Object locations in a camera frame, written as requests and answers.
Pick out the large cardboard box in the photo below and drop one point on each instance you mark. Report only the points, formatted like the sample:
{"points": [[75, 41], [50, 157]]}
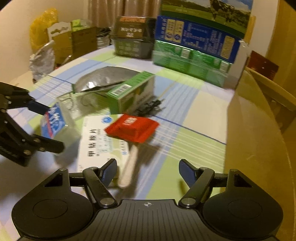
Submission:
{"points": [[252, 139]]}

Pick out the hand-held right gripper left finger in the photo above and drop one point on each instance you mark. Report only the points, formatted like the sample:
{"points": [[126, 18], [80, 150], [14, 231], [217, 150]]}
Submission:
{"points": [[110, 172]]}

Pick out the white crumpled bag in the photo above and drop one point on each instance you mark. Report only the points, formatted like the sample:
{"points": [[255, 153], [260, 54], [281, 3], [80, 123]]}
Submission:
{"points": [[42, 60]]}

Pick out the beige curtain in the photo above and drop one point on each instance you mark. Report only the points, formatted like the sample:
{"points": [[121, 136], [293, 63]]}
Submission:
{"points": [[104, 11]]}

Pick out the plaid cloth covered desktop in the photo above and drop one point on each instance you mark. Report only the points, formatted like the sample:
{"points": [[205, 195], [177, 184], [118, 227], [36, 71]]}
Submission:
{"points": [[196, 111]]}

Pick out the red square packet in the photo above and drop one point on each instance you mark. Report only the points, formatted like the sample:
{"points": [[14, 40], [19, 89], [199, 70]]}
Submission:
{"points": [[131, 127]]}

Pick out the yellow plastic bag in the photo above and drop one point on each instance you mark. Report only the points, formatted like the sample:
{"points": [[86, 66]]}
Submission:
{"points": [[41, 25]]}

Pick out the small green box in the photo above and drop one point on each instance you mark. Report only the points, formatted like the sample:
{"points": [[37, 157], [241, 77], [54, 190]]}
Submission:
{"points": [[79, 23]]}

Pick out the white medicine box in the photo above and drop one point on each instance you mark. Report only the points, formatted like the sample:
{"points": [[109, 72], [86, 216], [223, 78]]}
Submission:
{"points": [[94, 143]]}

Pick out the white carton case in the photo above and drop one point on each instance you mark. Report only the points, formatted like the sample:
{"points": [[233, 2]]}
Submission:
{"points": [[239, 67]]}

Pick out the blue and white tissue pack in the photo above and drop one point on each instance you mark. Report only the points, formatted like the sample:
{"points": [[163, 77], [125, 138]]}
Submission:
{"points": [[54, 121]]}

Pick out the beige speckled spoon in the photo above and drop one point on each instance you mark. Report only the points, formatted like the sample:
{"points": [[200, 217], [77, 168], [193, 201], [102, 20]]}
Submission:
{"points": [[128, 166]]}

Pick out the dark red box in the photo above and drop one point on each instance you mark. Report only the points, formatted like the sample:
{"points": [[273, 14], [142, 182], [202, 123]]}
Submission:
{"points": [[262, 64]]}

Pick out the silver foil stack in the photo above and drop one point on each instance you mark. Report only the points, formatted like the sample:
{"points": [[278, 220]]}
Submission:
{"points": [[103, 38]]}

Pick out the blue milk carton case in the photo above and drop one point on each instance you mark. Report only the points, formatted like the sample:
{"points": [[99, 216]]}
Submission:
{"points": [[198, 34]]}

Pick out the plain brown cardboard box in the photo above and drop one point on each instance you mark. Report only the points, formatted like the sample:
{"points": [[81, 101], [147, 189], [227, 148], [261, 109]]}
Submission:
{"points": [[83, 41]]}

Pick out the cardboard box with white insert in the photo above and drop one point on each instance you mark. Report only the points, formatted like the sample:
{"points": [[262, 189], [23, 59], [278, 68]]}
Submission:
{"points": [[62, 46]]}

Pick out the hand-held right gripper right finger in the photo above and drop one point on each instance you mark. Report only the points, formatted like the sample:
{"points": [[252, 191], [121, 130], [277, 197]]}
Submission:
{"points": [[186, 172]]}

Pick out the green milk carton pack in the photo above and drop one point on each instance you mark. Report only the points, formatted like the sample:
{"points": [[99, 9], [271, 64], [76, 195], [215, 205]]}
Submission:
{"points": [[185, 60]]}

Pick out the carton case with pasture picture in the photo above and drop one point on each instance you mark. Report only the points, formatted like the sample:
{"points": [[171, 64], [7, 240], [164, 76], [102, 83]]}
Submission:
{"points": [[196, 18]]}

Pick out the green medicine box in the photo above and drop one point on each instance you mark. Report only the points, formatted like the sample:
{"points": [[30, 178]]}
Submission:
{"points": [[129, 95]]}

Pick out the dark milk carton case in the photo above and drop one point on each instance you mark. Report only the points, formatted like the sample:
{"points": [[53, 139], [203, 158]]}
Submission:
{"points": [[131, 34]]}

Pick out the silver foil bag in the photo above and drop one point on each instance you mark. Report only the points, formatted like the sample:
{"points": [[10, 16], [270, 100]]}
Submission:
{"points": [[101, 76]]}

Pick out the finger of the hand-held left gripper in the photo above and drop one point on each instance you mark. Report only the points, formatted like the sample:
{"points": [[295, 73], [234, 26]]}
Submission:
{"points": [[38, 108], [50, 146]]}

